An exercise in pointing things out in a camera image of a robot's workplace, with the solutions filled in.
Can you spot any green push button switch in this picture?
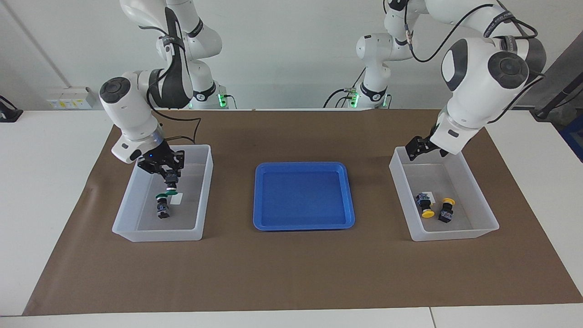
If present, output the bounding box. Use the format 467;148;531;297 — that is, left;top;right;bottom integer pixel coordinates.
164;172;180;198
155;193;171;220

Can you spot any yellow push button switch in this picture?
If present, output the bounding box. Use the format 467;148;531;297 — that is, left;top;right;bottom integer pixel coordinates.
415;192;436;220
438;197;456;224

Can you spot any translucent white plastic box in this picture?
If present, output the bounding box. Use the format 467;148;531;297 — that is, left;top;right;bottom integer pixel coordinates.
112;144;214;242
389;145;500;242

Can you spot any black stand pole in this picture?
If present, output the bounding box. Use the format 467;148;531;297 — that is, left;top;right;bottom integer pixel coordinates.
534;72;583;120

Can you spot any blue plastic tray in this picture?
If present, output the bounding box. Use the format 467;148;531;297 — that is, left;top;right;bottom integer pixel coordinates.
253;162;356;231

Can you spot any blue crate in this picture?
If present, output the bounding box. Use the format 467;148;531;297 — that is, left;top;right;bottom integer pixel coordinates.
559;116;583;163

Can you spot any brown paper mat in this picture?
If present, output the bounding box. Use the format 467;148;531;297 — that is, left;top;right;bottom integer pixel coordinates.
23;108;583;316

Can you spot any black desk object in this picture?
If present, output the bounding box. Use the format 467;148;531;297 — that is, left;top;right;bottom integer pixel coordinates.
0;95;24;123

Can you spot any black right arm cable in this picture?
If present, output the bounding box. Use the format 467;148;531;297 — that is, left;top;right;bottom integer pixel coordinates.
146;32;202;142

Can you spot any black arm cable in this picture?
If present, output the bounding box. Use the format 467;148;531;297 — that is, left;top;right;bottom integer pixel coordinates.
146;32;202;142
403;0;547;126

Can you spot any black base cable bundle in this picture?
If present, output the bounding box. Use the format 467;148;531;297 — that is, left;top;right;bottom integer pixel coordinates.
322;67;368;109

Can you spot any white wall outlet strip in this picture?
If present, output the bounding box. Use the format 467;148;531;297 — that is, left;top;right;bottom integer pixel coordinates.
46;86;95;110

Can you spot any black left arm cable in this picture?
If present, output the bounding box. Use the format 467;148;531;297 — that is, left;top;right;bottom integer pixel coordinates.
403;0;547;126

